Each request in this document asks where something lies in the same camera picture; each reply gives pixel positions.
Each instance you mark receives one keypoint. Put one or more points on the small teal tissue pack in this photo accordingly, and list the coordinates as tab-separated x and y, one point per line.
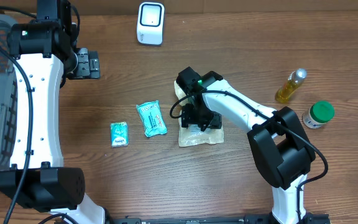
119	134

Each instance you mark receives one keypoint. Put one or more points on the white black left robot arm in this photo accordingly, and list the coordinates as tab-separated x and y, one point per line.
44	54

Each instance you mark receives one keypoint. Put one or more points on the yellow oil bottle silver cap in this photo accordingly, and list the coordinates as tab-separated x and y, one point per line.
294	81

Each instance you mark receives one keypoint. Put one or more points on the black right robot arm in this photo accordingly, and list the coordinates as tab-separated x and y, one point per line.
280	147

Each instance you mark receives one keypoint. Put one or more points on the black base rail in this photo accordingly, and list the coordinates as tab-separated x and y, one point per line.
247	219

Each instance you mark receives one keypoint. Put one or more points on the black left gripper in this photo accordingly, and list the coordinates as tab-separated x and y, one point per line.
84	63

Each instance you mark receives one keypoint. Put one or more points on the white black barcode scanner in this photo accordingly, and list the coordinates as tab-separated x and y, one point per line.
150	23

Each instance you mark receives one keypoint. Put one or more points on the brown snack package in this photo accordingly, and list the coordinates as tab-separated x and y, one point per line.
193	135

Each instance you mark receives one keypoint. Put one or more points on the green lid jar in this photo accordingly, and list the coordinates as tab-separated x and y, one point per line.
318	114

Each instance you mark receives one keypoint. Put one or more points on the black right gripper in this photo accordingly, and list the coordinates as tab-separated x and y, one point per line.
192	119

